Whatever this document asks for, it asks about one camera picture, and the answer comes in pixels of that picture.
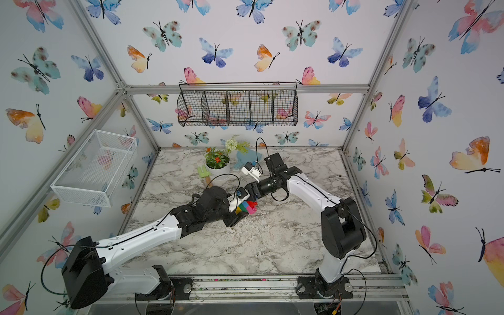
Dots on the white pot with flowers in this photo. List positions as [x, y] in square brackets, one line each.
[218, 159]

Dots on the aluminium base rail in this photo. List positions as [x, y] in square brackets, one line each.
[276, 288]

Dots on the black wire wall basket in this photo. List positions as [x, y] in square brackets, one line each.
[254, 104]

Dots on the white mesh wall basket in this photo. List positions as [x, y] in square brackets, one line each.
[93, 172]

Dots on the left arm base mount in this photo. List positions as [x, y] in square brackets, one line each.
[175, 289]

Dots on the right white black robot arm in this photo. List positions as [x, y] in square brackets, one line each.
[343, 231]

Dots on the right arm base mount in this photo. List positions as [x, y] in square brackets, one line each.
[315, 287]

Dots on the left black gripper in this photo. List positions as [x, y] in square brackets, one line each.
[233, 218]

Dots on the teal whale shaped dish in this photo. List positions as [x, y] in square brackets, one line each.
[242, 159]

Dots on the pink small lego brick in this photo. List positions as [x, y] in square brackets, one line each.
[252, 210]

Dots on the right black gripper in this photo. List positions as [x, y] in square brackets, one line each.
[251, 188]

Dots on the green toy rake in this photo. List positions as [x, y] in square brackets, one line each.
[205, 174]

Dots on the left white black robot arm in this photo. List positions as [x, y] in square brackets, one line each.
[92, 269]

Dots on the green long lego brick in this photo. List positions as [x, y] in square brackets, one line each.
[244, 207]

